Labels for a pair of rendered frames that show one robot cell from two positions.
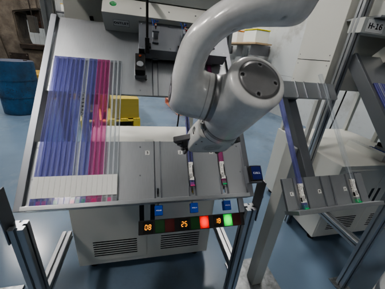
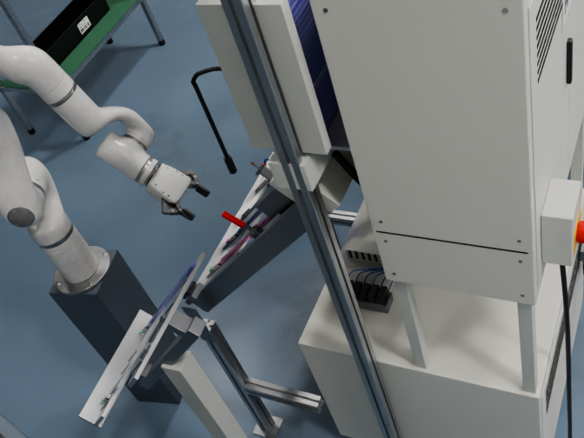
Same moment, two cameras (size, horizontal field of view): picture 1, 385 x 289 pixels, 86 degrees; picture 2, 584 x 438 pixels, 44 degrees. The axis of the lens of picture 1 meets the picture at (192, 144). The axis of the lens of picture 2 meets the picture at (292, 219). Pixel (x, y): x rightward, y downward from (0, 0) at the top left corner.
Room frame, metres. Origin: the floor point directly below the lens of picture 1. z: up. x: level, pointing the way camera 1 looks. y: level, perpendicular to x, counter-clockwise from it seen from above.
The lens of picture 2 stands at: (1.92, -0.78, 2.28)
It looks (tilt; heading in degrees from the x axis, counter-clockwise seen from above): 45 degrees down; 143
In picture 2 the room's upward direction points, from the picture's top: 21 degrees counter-clockwise
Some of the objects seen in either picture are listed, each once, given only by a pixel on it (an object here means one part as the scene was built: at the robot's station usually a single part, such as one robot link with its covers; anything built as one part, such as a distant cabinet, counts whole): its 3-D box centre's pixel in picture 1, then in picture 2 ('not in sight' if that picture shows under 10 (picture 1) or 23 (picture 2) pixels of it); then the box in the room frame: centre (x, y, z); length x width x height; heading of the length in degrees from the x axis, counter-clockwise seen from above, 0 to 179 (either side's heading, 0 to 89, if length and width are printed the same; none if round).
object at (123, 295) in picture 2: not in sight; (128, 331); (0.14, -0.30, 0.35); 0.18 x 0.18 x 0.70; 25
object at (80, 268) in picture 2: not in sight; (69, 252); (0.14, -0.30, 0.79); 0.19 x 0.19 x 0.18
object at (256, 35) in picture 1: (255, 36); not in sight; (5.25, -1.18, 1.59); 0.46 x 0.38 x 0.26; 25
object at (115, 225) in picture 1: (146, 187); (455, 324); (1.11, 0.27, 0.31); 0.70 x 0.65 x 0.62; 104
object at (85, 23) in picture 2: not in sight; (68, 29); (-1.72, 0.96, 0.41); 0.57 x 0.17 x 0.11; 104
